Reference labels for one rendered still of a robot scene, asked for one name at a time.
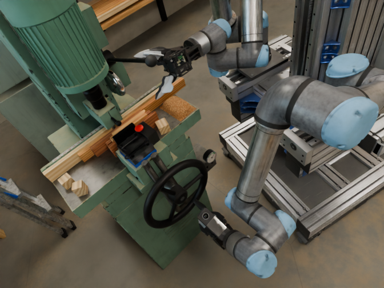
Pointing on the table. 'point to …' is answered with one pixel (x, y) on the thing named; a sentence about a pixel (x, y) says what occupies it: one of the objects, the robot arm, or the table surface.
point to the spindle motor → (59, 42)
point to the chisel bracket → (104, 114)
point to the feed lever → (151, 60)
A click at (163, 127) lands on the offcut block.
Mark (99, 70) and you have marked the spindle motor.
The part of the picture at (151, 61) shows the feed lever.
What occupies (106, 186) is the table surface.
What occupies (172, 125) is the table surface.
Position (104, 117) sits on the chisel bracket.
